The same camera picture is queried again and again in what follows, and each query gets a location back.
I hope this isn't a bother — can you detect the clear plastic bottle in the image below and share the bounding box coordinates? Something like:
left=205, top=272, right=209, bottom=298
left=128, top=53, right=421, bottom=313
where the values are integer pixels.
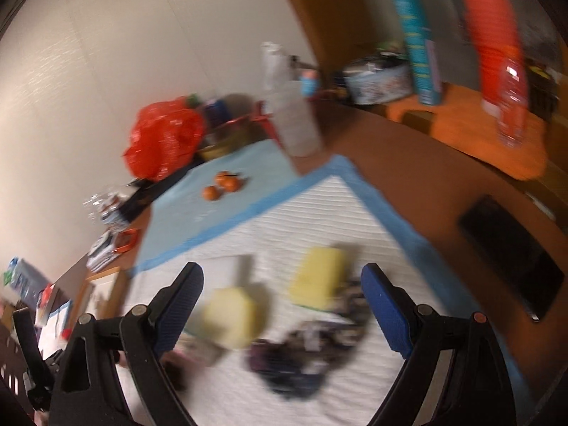
left=496, top=57, right=531, bottom=148

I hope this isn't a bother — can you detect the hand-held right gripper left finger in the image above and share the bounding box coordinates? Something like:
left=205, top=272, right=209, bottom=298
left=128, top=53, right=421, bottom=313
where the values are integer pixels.
left=50, top=262, right=205, bottom=426

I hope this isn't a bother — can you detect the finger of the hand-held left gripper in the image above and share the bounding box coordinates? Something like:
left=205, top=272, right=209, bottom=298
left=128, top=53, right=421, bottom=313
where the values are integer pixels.
left=12, top=308, right=46, bottom=378

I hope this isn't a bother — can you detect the orange rimmed lid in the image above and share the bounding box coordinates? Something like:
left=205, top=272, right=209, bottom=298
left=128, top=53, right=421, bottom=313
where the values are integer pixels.
left=114, top=228, right=142, bottom=253

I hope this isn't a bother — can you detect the black box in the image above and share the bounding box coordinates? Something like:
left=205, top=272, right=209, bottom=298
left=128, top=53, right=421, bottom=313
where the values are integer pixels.
left=119, top=178, right=179, bottom=225

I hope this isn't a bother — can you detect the pale yellow sponge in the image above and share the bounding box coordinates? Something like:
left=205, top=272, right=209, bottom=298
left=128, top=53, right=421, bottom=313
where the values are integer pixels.
left=202, top=286, right=263, bottom=349

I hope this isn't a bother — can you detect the teal spray can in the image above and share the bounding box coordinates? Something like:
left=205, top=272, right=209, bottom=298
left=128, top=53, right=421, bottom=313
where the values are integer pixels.
left=382, top=0, right=443, bottom=106

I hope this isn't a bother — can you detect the dark printed cloth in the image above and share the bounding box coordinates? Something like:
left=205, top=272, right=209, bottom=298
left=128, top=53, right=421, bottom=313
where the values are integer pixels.
left=247, top=275, right=374, bottom=398

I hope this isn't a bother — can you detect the wooden door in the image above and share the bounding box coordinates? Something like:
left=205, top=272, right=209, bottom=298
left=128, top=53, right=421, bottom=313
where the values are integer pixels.
left=271, top=0, right=388, bottom=81

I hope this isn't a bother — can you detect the light blue pad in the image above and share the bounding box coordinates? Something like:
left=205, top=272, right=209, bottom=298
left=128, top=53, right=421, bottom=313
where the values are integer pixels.
left=134, top=137, right=339, bottom=272

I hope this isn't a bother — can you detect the wooden framed white tray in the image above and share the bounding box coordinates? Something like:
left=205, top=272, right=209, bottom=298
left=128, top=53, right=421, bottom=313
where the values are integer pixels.
left=70, top=266, right=130, bottom=334

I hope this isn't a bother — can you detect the orange cloth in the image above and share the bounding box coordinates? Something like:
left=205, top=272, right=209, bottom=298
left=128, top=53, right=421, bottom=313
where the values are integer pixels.
left=386, top=83, right=549, bottom=181

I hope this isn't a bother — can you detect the clear plastic jug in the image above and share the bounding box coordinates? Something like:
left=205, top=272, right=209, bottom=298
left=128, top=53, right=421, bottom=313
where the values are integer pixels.
left=265, top=81, right=323, bottom=158

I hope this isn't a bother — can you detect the metal bowl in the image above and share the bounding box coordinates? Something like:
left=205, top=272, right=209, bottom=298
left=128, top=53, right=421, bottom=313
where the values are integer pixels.
left=197, top=128, right=255, bottom=163

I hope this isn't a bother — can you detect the blue bottle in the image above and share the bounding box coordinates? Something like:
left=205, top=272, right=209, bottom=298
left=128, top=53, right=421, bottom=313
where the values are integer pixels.
left=208, top=99, right=231, bottom=127

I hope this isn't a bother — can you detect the clear plastic package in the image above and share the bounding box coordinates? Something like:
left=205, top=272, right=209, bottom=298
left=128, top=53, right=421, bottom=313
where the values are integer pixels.
left=84, top=191, right=130, bottom=228

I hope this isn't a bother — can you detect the blue white tissue pack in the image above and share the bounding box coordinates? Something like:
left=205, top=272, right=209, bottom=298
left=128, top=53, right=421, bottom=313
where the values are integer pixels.
left=4, top=256, right=50, bottom=308

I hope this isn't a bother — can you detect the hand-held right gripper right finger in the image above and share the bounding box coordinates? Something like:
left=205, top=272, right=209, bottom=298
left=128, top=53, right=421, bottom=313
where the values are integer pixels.
left=360, top=263, right=520, bottom=426

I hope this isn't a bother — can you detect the stack of white packets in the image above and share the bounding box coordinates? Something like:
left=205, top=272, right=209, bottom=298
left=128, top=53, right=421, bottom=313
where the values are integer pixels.
left=86, top=231, right=125, bottom=271

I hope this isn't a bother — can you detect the black phone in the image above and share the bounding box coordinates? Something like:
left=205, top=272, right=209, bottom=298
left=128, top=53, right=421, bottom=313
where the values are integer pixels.
left=457, top=195, right=565, bottom=322

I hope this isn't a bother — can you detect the red plastic bag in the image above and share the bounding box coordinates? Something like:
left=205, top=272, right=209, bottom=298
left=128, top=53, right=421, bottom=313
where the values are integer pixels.
left=123, top=97, right=206, bottom=182

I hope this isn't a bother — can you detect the white pad with blue border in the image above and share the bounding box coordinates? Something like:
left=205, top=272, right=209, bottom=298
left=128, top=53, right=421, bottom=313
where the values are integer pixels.
left=118, top=155, right=526, bottom=426

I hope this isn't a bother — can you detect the stack of orange cups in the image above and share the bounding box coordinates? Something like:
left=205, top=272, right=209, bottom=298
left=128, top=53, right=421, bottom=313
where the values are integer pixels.
left=461, top=0, right=523, bottom=117

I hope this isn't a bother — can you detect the yellow rectangular sponge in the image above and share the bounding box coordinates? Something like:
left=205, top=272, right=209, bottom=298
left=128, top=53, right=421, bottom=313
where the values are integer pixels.
left=288, top=246, right=349, bottom=310

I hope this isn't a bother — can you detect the printed tin box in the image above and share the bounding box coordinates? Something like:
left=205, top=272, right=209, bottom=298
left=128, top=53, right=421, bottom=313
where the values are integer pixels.
left=343, top=55, right=411, bottom=105

